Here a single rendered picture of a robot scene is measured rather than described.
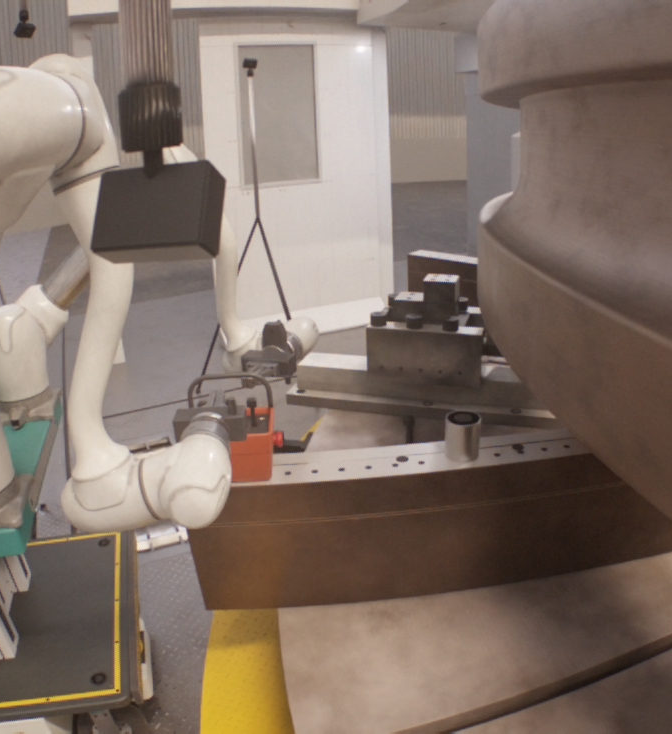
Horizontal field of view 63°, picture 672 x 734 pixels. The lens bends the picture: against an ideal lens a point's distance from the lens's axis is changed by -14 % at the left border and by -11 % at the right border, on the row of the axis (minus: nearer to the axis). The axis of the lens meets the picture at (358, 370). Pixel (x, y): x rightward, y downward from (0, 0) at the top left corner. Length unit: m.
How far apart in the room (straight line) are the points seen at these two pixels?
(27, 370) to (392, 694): 1.13
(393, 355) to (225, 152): 2.25
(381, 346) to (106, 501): 1.59
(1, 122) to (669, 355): 0.88
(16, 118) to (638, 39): 0.82
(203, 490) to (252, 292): 3.51
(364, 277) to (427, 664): 3.58
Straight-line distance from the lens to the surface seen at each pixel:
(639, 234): 1.18
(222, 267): 1.62
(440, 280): 2.38
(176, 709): 1.82
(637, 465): 1.02
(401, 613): 1.56
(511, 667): 1.45
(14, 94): 0.69
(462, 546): 1.53
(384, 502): 1.40
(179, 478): 0.89
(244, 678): 1.85
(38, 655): 1.63
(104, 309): 0.87
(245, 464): 1.35
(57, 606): 1.75
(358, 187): 4.52
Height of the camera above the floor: 1.41
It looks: 22 degrees down
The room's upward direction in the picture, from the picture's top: 2 degrees counter-clockwise
